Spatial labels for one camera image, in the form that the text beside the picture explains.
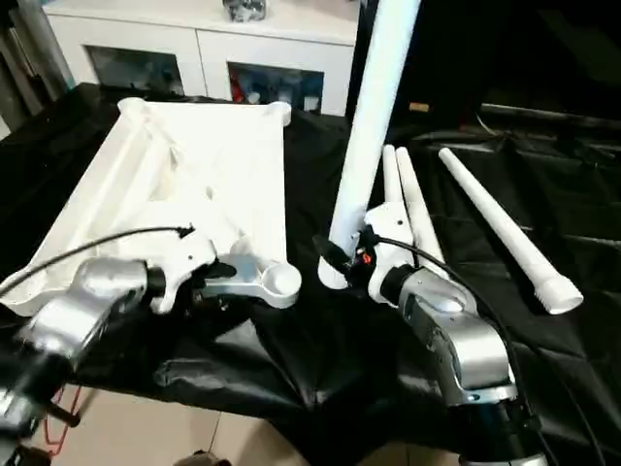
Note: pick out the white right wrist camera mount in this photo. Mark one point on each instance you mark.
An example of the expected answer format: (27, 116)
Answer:
(388, 228)

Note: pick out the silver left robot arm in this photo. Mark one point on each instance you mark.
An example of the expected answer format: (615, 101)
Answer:
(97, 291)

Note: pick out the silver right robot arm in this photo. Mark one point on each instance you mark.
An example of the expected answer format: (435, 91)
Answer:
(461, 330)

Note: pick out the grey metal tripod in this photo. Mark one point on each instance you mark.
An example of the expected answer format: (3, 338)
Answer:
(29, 63)

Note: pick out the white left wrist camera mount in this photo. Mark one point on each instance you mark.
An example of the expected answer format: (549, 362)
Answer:
(186, 257)

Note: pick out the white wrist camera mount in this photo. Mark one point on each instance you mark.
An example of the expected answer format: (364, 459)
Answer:
(388, 228)
(186, 257)

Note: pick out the small tan label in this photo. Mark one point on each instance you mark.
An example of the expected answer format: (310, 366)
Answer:
(419, 106)

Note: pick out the dark horizontal bar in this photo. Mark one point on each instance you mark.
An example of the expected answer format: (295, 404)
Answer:
(548, 111)

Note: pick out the black fabric backdrop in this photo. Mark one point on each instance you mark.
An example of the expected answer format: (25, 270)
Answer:
(485, 48)

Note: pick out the black plastic mat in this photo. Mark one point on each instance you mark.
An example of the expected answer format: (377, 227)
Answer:
(339, 364)

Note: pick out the white plastic table leg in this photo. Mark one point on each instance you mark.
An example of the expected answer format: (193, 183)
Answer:
(417, 204)
(500, 218)
(383, 97)
(390, 175)

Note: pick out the white plastic table top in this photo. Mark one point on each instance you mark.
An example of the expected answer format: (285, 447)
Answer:
(170, 160)

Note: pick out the black bundle in clear bag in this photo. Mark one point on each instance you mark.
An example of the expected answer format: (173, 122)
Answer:
(242, 9)

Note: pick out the white glass-door cabinet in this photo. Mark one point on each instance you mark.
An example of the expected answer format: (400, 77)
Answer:
(204, 43)

